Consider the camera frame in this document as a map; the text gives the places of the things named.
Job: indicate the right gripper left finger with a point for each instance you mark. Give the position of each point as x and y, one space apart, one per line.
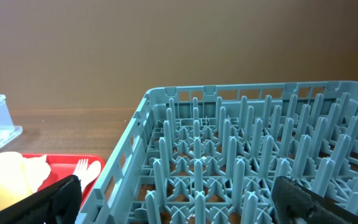
57 203

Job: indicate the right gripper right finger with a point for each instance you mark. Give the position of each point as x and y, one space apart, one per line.
294 202

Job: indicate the yellow plastic cup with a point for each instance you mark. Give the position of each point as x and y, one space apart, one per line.
14 184

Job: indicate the grey dishwasher rack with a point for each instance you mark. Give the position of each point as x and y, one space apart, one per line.
211 154

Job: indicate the red serving tray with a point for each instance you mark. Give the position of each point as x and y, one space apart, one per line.
63 165

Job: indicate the white plastic fork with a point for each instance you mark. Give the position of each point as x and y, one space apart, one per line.
81 168

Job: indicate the crumpled white napkin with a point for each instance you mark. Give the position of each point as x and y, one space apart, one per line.
37 170

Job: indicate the white plastic spoon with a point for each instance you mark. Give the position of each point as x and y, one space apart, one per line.
90 174

